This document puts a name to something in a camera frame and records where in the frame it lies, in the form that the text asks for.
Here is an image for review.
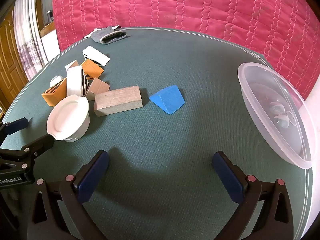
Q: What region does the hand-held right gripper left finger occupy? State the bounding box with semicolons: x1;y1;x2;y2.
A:
26;150;110;240

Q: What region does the white curved block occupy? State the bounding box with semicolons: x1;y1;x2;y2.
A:
66;65;84;97

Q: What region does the brown wooden block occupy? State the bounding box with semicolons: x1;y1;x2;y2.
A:
84;77;111;101

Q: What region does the grey wooden rectangular block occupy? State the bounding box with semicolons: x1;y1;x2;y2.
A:
94;85;143;117

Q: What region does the white flat rectangular block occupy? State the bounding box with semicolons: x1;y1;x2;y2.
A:
82;45;111;67

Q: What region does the wooden door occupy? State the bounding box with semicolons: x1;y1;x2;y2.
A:
0;17;29;105

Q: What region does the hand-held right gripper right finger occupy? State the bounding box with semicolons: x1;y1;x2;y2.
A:
212;151;294;240

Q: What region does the zebra striped triangular block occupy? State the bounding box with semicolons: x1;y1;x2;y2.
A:
81;71;90;97

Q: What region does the pink quilted blanket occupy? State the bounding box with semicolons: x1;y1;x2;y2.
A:
52;0;320;100

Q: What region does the cream wooden wedge block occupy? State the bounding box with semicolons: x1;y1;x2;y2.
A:
65;60;80;72

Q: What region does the orange slotted block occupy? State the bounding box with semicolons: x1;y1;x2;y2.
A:
41;77;68;107

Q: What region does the blue wooden wedge block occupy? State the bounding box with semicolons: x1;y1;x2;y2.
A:
149;85;186;115

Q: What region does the white ceramic bowl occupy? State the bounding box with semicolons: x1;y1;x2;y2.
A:
47;94;90;142

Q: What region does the clear plastic container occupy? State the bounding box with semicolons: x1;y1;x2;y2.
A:
237;62;313;168

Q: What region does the small white block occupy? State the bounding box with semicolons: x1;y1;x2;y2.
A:
49;75;63;87

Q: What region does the grey work glove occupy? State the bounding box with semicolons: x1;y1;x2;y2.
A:
90;26;127;45

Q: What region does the wooden window frame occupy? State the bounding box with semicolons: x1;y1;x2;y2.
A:
35;0;55;38

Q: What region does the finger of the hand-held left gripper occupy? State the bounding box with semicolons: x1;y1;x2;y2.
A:
0;134;55;173
0;117;32;140

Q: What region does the orange ribbed block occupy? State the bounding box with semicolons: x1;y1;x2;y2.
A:
81;58;104;79

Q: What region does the white patterned curtain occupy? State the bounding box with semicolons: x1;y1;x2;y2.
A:
12;0;49;73

